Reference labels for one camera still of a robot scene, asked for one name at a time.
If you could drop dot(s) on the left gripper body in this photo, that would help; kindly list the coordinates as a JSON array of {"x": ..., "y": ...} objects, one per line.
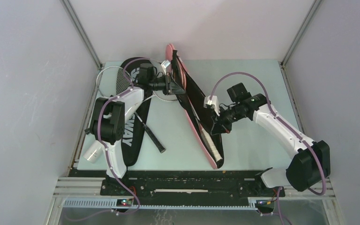
[{"x": 158, "y": 84}]

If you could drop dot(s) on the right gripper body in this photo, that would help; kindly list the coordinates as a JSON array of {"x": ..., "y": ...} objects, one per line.
[{"x": 230, "y": 116}]

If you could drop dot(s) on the pink sport racket bag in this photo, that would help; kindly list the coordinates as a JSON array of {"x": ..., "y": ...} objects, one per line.
[{"x": 192, "y": 103}]

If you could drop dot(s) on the white shuttlecock tube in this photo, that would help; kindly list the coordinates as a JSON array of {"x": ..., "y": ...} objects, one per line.
[{"x": 94, "y": 152}]

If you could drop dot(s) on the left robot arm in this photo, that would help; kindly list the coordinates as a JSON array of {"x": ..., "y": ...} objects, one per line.
[{"x": 111, "y": 113}]

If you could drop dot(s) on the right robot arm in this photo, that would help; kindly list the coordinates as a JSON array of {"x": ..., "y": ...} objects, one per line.
[{"x": 310, "y": 160}]

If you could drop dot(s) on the white racket under pink bag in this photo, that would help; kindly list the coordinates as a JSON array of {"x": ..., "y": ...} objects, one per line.
[{"x": 165, "y": 98}]

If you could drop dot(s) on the black racket bag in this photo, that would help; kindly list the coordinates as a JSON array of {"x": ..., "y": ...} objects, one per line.
[{"x": 134, "y": 131}]

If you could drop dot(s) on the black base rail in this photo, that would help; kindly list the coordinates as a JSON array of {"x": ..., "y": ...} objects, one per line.
[{"x": 213, "y": 188}]

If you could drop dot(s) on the left aluminium frame post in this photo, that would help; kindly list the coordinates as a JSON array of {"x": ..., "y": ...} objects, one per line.
[{"x": 69, "y": 8}]

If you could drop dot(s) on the aluminium frame post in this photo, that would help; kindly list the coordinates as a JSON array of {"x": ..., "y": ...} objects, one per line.
[
  {"x": 301, "y": 31},
  {"x": 69, "y": 8}
]

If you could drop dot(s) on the right aluminium frame post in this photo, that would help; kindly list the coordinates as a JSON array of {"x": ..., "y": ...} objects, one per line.
[{"x": 301, "y": 31}]

